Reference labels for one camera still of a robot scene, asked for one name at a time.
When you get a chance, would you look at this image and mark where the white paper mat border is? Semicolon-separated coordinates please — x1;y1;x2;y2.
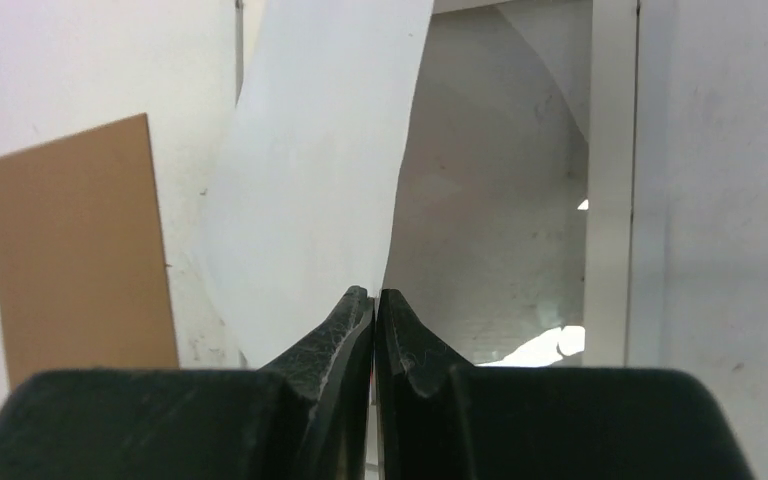
432;0;640;368

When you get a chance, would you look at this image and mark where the white brown backing board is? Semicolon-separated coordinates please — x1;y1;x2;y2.
0;114;179;387

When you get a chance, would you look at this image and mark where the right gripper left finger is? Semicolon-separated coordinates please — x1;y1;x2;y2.
0;286;374;479

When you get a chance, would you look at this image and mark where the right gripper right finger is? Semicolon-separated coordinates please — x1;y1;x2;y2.
375;289;753;479

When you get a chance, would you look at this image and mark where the clear acrylic frame sheet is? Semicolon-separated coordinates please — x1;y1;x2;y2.
413;1;592;367

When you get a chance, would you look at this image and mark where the landscape sunset photo print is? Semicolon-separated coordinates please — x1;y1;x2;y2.
195;1;433;368

